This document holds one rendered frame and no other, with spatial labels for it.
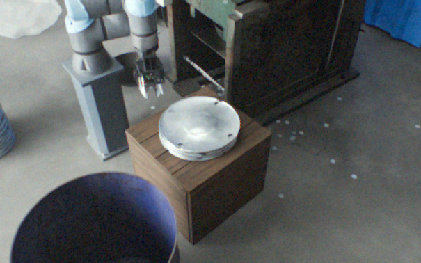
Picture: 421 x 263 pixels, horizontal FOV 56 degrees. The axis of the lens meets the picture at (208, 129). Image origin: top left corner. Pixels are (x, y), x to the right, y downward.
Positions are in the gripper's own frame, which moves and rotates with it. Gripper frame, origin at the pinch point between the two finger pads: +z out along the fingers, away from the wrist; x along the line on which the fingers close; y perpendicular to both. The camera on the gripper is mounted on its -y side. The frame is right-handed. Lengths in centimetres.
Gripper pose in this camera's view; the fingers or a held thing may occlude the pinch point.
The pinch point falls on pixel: (152, 92)
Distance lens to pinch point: 131.6
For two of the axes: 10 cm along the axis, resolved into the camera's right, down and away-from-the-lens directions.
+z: 0.0, 7.1, 7.0
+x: 9.6, -2.0, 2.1
